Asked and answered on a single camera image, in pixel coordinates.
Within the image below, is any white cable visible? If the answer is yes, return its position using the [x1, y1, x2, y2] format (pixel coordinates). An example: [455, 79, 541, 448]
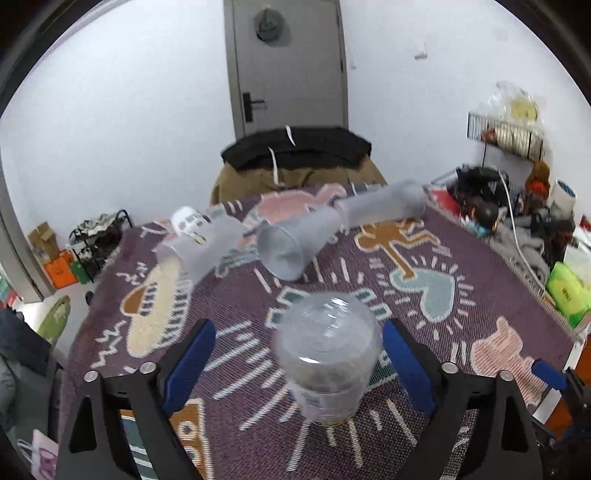
[498, 170, 548, 296]

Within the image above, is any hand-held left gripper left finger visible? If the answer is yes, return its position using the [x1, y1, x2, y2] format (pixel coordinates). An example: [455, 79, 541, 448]
[55, 318, 217, 480]

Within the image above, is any brown cardboard box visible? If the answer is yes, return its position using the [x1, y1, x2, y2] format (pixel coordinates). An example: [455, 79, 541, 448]
[28, 222, 61, 265]

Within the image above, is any grey hat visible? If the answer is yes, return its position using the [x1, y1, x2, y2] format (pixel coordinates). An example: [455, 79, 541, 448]
[254, 8, 286, 42]

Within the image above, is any clear plastic bag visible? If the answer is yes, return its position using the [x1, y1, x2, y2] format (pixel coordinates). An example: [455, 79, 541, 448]
[489, 80, 542, 123]

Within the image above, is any white tape roll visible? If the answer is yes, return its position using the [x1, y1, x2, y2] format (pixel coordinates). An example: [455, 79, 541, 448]
[550, 179, 578, 221]

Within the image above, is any black door handle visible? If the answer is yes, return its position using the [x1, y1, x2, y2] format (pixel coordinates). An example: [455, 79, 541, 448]
[242, 91, 267, 123]

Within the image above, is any black jacket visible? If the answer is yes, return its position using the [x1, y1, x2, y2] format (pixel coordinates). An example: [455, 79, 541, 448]
[221, 126, 373, 171]

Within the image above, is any clear plastic cup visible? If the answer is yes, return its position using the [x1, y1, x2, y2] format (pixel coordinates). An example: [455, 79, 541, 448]
[272, 292, 384, 426]

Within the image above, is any black shoe rack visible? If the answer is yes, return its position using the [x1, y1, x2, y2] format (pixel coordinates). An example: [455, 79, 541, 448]
[69, 209, 134, 283]

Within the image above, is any green tissue packet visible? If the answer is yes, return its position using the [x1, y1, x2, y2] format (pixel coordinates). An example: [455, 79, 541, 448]
[545, 261, 591, 324]

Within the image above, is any brown padded coat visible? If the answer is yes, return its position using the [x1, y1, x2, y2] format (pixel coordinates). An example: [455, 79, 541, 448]
[211, 154, 389, 206]

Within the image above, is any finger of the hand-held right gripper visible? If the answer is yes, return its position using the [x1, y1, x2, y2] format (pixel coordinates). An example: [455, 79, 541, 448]
[531, 359, 591, 439]

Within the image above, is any frosted plastic cup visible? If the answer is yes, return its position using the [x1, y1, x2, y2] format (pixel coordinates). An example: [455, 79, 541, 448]
[257, 207, 348, 281]
[335, 180, 428, 228]
[156, 213, 245, 283]

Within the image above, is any white paper bag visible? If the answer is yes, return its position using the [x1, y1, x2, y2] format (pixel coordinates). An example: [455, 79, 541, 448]
[17, 429, 60, 480]

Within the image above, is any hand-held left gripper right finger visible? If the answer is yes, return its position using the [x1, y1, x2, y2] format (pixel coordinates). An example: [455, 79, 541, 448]
[382, 318, 544, 480]

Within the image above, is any printed purple blanket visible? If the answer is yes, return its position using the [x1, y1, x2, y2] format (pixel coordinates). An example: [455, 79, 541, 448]
[60, 182, 578, 480]

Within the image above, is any brown plush toy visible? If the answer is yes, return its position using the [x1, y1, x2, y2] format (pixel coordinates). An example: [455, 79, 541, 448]
[525, 161, 552, 198]

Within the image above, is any black bag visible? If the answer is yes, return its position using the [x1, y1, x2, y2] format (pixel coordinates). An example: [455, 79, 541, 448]
[455, 166, 511, 208]

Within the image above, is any grey door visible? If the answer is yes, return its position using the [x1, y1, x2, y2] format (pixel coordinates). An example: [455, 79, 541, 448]
[223, 0, 350, 140]

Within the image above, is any black wire wall shelf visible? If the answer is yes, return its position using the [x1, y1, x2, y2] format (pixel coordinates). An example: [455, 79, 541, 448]
[466, 112, 546, 162]

